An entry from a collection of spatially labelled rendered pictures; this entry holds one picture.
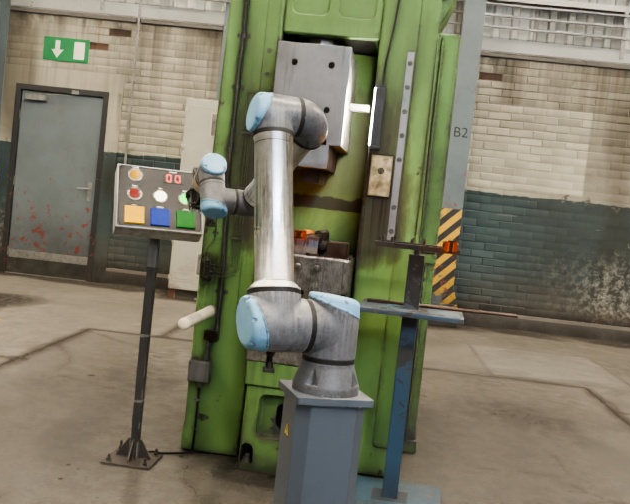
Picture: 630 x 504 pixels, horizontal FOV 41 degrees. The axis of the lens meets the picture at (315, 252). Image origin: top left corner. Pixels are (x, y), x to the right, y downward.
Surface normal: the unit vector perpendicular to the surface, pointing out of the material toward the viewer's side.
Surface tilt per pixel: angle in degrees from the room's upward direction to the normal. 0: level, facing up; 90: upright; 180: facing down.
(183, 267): 91
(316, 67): 90
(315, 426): 90
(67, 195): 90
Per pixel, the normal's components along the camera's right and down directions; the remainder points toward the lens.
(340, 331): 0.40, 0.09
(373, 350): -0.11, 0.04
